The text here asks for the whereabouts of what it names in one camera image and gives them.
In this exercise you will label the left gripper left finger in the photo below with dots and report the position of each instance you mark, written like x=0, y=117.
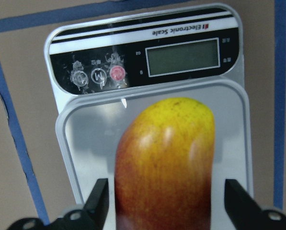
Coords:
x=91, y=216

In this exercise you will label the red yellow mango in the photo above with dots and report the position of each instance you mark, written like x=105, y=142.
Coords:
x=163, y=168

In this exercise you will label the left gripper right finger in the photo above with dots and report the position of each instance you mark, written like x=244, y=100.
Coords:
x=246, y=214

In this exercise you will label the silver digital kitchen scale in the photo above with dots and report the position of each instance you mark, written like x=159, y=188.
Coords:
x=103, y=73

